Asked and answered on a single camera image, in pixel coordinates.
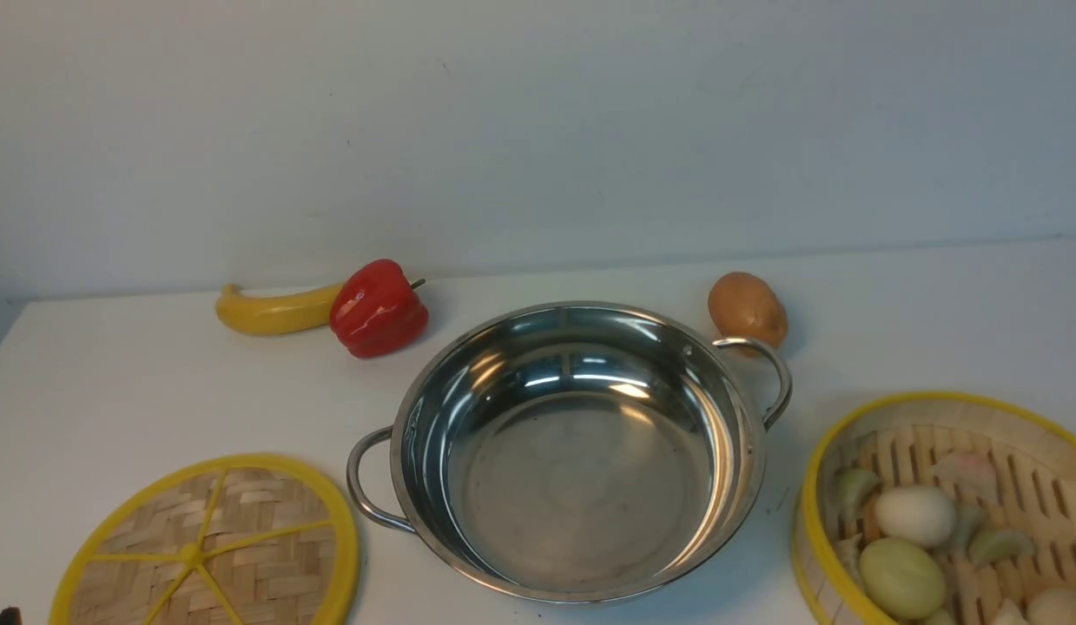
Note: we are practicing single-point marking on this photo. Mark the woven bamboo steamer lid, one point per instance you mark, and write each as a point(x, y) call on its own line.
point(243, 539)

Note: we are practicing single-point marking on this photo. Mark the bamboo steamer basket yellow rim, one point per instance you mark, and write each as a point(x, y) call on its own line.
point(900, 438)

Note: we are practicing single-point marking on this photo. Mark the stainless steel pot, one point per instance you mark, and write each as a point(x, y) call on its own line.
point(576, 452)

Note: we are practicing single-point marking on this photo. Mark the red bell pepper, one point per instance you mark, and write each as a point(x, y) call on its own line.
point(378, 311)

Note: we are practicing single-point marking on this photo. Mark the brown potato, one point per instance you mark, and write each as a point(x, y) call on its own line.
point(742, 305)

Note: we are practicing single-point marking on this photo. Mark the yellow banana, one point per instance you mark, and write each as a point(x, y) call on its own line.
point(274, 315)

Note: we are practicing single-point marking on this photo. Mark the green dumpling left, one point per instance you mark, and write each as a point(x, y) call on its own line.
point(851, 488)

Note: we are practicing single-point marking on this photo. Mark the white bun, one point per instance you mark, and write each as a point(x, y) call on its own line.
point(1055, 606)
point(920, 514)

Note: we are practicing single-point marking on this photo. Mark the pale green bun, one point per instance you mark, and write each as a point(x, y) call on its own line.
point(902, 579)

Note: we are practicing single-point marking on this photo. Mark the pink dumpling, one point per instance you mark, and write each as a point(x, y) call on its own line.
point(968, 470)

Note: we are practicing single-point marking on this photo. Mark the white dumpling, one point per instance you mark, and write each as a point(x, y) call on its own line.
point(1009, 613)

